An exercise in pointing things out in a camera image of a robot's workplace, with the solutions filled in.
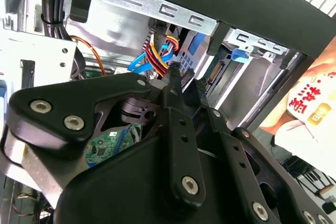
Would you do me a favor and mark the red yellow disk wire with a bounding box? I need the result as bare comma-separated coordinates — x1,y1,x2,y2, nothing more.
144,34,181,77

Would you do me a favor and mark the hard disk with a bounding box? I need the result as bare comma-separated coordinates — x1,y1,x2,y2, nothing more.
207,47,263,99

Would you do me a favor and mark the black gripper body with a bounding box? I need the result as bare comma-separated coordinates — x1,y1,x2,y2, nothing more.
54,118,253,224

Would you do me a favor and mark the blue disk wire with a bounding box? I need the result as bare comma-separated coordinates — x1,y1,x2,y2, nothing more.
129,44,174,74

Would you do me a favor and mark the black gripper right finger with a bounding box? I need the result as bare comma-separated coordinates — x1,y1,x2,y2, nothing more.
195,80,336,224

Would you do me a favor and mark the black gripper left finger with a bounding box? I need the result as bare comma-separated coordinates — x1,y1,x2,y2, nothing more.
7,61,206,210

